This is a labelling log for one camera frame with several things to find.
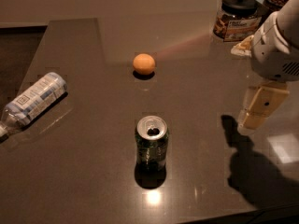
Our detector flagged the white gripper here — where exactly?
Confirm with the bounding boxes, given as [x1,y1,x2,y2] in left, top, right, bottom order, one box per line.
[231,11,299,135]

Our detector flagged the green soda can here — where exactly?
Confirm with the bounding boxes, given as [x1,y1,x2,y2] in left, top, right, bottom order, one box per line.
[135,116,169,172]

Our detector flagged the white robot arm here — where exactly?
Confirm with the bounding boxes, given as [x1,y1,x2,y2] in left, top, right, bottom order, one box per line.
[231,0,299,135]

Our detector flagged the black lidded snack jar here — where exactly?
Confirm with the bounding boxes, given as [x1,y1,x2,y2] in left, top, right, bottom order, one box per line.
[213,0,262,42]

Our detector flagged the orange fruit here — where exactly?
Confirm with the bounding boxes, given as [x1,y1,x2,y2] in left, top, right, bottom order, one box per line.
[133,53,155,76]

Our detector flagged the clear plastic water bottle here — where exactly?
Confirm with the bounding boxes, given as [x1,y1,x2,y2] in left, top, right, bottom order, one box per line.
[0,72,67,138]

